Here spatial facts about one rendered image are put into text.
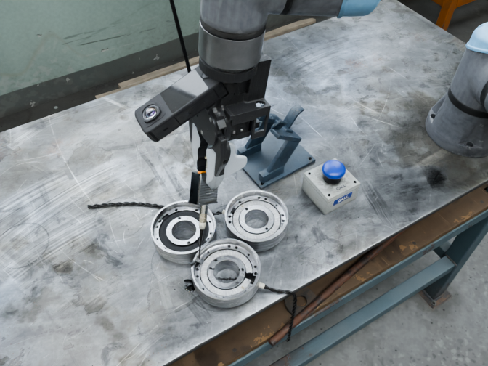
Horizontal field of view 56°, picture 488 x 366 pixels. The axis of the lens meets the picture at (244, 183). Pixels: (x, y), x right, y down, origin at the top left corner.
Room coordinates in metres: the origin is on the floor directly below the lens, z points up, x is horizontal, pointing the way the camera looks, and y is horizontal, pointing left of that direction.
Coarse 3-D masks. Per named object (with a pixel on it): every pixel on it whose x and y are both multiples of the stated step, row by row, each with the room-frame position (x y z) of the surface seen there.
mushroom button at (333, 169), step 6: (330, 162) 0.53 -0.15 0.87; (336, 162) 0.53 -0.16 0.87; (324, 168) 0.52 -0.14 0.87; (330, 168) 0.51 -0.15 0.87; (336, 168) 0.51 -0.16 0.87; (342, 168) 0.51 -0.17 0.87; (324, 174) 0.51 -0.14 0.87; (330, 174) 0.50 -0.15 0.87; (336, 174) 0.50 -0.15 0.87; (342, 174) 0.50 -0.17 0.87
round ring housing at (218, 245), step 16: (224, 240) 0.39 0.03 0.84; (224, 256) 0.37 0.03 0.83; (256, 256) 0.36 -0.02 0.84; (192, 272) 0.34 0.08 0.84; (208, 272) 0.34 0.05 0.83; (240, 272) 0.34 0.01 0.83; (256, 272) 0.34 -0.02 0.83; (224, 288) 0.32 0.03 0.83; (256, 288) 0.32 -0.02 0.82; (224, 304) 0.29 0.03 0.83; (240, 304) 0.30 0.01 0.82
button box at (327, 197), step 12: (312, 168) 0.54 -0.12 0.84; (312, 180) 0.51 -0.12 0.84; (324, 180) 0.51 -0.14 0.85; (336, 180) 0.51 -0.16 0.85; (348, 180) 0.51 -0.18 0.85; (312, 192) 0.50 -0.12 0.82; (324, 192) 0.49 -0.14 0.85; (336, 192) 0.49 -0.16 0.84; (348, 192) 0.49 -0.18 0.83; (324, 204) 0.48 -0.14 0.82; (336, 204) 0.48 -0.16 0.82
